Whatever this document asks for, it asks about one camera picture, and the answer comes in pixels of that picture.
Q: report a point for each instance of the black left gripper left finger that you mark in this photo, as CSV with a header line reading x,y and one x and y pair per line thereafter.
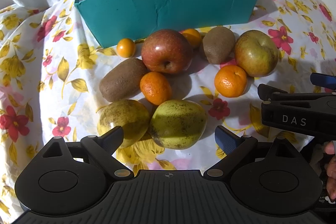
x,y
100,151

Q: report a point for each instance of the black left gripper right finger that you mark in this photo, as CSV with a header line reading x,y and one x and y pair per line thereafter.
x,y
239,152

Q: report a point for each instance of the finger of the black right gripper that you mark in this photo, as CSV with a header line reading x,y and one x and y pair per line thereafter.
x,y
278,94
323,80

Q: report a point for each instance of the mandarin orange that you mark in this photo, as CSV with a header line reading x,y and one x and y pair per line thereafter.
x,y
231,81
156,88

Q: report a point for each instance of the yellow-green russet apple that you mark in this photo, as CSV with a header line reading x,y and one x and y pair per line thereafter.
x,y
256,53

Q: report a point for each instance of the green-yellow pear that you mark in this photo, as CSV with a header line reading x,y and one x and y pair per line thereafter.
x,y
177,124
132,116

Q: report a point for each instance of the brown kiwi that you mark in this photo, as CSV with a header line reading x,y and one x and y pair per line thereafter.
x,y
218,44
122,81

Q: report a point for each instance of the small kumquat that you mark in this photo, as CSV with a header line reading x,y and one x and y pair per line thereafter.
x,y
193,37
126,48

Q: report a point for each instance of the red apple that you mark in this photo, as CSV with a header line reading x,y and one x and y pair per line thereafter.
x,y
167,51

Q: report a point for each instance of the person's right hand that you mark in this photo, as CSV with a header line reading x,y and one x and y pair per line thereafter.
x,y
331,171

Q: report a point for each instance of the floral bed sheet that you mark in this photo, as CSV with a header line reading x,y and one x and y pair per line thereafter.
x,y
51,66

